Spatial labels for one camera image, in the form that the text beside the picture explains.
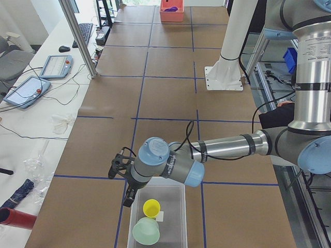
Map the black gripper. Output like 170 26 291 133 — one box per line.
122 179 147 207

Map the yellow plastic cup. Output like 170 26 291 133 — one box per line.
143 199 161 218

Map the mint green bowl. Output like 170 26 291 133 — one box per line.
132 217 160 245

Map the purple cloth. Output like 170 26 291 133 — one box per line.
163 6 178 12

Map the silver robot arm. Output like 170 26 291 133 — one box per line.
123 1 330 207

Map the clear plastic storage box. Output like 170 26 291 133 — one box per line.
127 177 188 247

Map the white crumpled cloth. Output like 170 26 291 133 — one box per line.
52 114 75 134

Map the folded blue umbrella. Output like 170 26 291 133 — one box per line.
1 179 34 209

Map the red cylinder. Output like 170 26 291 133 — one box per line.
1 208 37 230

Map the near teach pendant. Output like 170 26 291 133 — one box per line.
3 76 51 109

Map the teach pendant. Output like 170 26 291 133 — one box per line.
39 55 73 80
3 76 51 109

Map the far teach pendant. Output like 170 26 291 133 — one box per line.
39 55 73 80

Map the black computer mouse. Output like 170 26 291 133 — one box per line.
58 45 71 53

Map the seated person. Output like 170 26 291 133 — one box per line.
259 101 295 129

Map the black keyboard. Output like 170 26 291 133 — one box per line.
78 23 94 45

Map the grey office chair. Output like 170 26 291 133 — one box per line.
1 37 34 88

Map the pink plastic tray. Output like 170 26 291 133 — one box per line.
159 0 184 22

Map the blue storage bin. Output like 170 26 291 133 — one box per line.
283 48 297 74

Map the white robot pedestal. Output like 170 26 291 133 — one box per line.
205 0 258 91

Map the aluminium frame post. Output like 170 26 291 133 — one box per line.
59 0 97 79

